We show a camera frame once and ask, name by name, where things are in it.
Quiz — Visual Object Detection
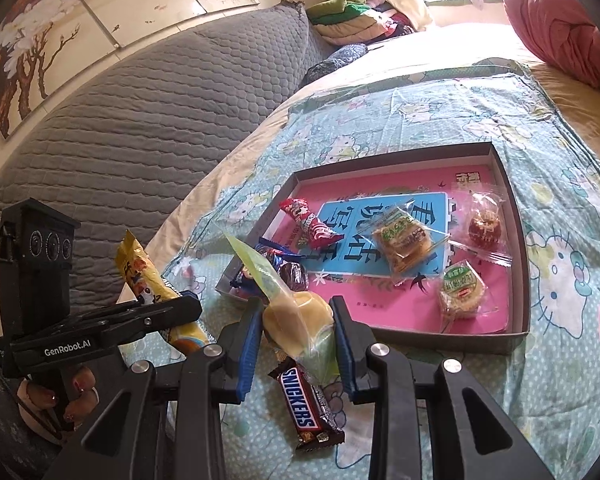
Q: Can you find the stack of folded clothes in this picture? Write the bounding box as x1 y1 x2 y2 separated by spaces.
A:
306 0 417 47

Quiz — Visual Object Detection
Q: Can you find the flower wall painting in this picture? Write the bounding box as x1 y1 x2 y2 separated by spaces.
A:
0 0 261 142

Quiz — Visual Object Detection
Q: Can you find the blue wrapper candy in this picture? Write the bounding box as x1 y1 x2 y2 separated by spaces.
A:
229 237 307 302

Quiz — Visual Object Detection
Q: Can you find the cat print blanket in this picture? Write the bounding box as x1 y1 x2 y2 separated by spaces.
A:
155 57 600 480

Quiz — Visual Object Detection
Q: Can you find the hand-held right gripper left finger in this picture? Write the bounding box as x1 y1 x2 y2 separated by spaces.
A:
45 297 266 480

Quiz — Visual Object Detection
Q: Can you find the dark patterned pillow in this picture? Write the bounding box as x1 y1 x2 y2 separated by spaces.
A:
300 43 369 89

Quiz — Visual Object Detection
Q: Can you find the person's left hand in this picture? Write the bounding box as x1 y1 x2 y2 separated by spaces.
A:
20 364 102 435

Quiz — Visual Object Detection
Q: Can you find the grey quilted headboard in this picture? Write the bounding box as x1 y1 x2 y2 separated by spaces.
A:
0 0 342 307

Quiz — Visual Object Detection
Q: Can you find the shallow cardboard box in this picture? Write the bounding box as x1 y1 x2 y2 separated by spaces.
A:
215 142 532 357

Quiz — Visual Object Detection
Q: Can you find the red quilted blanket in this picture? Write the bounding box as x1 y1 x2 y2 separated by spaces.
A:
502 0 600 100

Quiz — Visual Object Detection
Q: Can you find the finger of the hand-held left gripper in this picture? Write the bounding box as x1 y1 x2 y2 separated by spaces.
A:
65 296 204 332
92 317 201 351

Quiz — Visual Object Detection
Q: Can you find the yellow pudding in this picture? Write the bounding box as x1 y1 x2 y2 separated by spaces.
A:
217 220 342 387

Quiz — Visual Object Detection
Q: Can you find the orange pastry packet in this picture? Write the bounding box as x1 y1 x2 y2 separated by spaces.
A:
352 200 454 277

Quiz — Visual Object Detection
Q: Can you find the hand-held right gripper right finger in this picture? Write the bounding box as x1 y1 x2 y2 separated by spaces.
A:
328 295 561 480

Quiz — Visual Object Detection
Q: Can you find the long yellow snack packet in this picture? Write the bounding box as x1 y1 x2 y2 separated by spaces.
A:
115 229 214 357

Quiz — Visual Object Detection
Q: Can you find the brown chocolate bar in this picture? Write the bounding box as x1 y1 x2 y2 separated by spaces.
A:
268 357 346 454

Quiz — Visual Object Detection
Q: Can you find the red striped candy bar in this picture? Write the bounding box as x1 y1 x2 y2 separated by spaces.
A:
279 197 346 247

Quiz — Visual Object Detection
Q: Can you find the round cake with green label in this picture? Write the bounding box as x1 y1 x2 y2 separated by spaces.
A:
437 259 499 334

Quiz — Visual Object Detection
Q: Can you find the red round snack packet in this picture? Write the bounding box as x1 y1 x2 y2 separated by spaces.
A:
461 187 514 267

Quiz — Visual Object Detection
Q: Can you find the beige bed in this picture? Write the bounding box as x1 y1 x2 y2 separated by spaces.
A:
115 20 600 480

